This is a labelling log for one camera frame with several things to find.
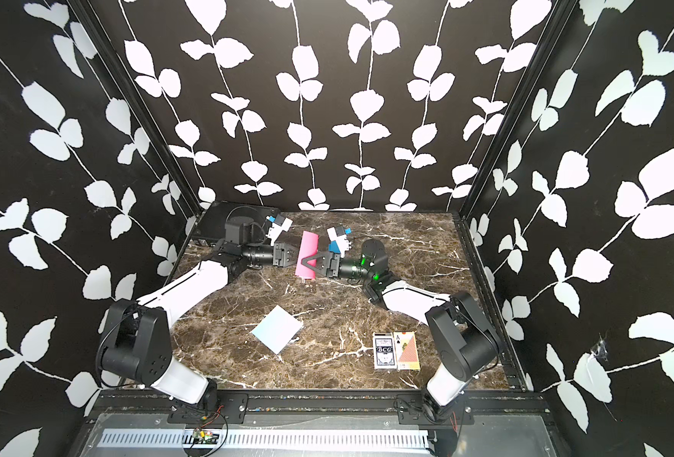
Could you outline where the blue square paper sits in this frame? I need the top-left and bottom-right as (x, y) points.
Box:
(328, 241), (341, 253)

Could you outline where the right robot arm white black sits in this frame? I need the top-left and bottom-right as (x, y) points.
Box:
(298, 239), (502, 416)

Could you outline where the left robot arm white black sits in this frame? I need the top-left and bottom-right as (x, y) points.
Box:
(95, 214), (296, 412)

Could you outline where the white square paper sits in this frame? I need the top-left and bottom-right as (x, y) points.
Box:
(250, 306), (304, 354)

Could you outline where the black case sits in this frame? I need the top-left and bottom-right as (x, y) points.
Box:
(190, 202), (282, 243)

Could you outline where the playing card deck box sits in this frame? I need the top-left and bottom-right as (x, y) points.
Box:
(373, 333), (398, 369)

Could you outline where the red playing card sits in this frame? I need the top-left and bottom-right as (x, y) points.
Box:
(393, 332), (421, 371)

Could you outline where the small circuit board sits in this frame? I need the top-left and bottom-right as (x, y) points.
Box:
(183, 430), (220, 447)

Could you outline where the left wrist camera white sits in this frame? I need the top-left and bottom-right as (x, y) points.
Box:
(266, 214), (293, 246)

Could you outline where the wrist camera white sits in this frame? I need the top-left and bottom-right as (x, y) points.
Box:
(266, 214), (293, 246)
(327, 226), (351, 257)

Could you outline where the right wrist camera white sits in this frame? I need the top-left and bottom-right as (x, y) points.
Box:
(327, 226), (351, 257)

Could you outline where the black front rail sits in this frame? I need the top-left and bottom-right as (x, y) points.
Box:
(87, 389), (552, 427)

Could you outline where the white slotted cable duct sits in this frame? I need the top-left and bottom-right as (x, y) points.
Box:
(94, 428), (430, 451)

